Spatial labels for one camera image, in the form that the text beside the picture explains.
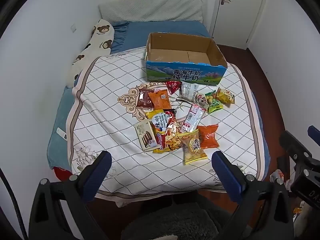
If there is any long white red packet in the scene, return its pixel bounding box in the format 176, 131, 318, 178
179, 103, 206, 133

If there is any small red packet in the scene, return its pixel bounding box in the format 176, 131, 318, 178
165, 80, 181, 95

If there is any clear white snack packet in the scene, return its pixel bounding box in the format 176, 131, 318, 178
178, 81, 199, 102

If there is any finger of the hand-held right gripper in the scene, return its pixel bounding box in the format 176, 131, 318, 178
279, 129, 312, 166
307, 124, 320, 147

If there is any yellow panda snack packet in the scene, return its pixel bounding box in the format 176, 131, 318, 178
216, 87, 235, 105

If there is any orange chip packet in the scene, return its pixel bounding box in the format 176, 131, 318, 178
197, 124, 220, 149

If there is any dark grey fuzzy cloth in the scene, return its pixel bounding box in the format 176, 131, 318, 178
121, 206, 220, 240

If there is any black cable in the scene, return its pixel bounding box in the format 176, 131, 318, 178
0, 167, 28, 240

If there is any red cloth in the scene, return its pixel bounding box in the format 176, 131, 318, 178
54, 167, 73, 182

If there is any white patterned folding table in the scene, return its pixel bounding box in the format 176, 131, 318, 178
68, 47, 266, 208

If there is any printed cardboard box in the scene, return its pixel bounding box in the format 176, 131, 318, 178
144, 32, 228, 85

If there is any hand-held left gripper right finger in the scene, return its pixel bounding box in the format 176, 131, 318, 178
212, 151, 295, 240

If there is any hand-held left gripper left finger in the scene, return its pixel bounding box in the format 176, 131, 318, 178
29, 151, 113, 240

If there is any small picture snack packet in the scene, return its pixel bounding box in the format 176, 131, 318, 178
194, 92, 209, 109

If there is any bear print pillow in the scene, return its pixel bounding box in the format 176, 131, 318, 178
65, 19, 115, 85

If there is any white door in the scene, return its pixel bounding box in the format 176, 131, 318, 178
210, 0, 270, 49

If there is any green pea packet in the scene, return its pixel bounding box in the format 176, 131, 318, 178
205, 91, 224, 113

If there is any yellow crisps packet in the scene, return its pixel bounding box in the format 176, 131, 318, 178
177, 129, 208, 165

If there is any grey quilted headboard cushion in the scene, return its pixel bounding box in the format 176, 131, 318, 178
98, 0, 208, 27

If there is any brown chocolate packet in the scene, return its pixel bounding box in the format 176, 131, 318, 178
136, 89, 155, 110

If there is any yellow black noodle packet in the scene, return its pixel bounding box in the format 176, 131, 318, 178
145, 109, 182, 152

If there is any orange packet with blue label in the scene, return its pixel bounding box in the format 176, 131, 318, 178
148, 89, 172, 111

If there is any crumpled plastic wrapper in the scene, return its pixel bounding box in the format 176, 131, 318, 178
270, 169, 290, 188

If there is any red blue wafer packet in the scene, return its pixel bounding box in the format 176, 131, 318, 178
152, 127, 168, 154

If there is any cream biscuit box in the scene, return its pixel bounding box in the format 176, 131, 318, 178
134, 119, 160, 152

